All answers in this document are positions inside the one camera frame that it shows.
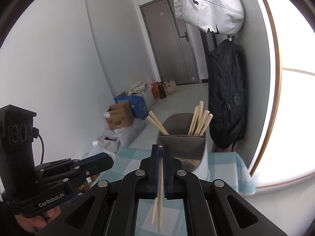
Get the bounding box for dark paper bag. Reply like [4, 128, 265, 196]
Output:
[156, 82, 168, 100]

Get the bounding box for window with wooden frame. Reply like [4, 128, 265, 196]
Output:
[248, 0, 315, 197]

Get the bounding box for grey plastic bag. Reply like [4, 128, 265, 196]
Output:
[108, 119, 145, 147]

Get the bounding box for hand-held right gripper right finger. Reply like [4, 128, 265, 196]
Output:
[162, 145, 288, 236]

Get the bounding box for brown cardboard box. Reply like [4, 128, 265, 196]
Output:
[104, 101, 134, 130]

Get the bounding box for person's left forearm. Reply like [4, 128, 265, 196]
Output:
[0, 199, 25, 236]

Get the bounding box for beige plastic bag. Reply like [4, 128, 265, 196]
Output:
[164, 81, 178, 96]

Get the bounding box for wooden chopstick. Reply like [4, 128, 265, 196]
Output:
[147, 117, 166, 135]
[151, 194, 159, 225]
[157, 145, 164, 232]

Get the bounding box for white utensil holder grey insert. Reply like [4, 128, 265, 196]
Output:
[157, 112, 210, 180]

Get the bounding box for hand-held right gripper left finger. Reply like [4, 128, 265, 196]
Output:
[36, 145, 160, 236]

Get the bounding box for bundle of wooden chopsticks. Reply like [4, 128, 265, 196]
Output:
[187, 100, 213, 136]

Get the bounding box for grey door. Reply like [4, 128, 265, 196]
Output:
[139, 0, 201, 86]

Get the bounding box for beige clothes pile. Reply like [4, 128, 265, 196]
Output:
[129, 81, 148, 96]

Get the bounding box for white plastic bags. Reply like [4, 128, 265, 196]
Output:
[92, 133, 121, 158]

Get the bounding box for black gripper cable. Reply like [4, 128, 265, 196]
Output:
[33, 126, 45, 165]

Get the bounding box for teal checked tablecloth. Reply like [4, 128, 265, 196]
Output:
[97, 147, 256, 236]

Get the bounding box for white shoulder bag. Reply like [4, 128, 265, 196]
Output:
[173, 0, 245, 35]

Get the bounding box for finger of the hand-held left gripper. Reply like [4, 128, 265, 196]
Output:
[63, 171, 99, 186]
[70, 152, 114, 175]

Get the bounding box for person's left hand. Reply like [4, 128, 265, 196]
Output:
[14, 206, 63, 234]

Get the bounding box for blue cardboard box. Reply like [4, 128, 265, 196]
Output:
[130, 95, 149, 121]

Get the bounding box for white translucent bag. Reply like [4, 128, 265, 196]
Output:
[141, 84, 156, 106]

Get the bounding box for blue carton with white print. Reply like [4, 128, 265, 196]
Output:
[114, 91, 131, 105]

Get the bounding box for black backpack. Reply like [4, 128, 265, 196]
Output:
[208, 39, 248, 150]

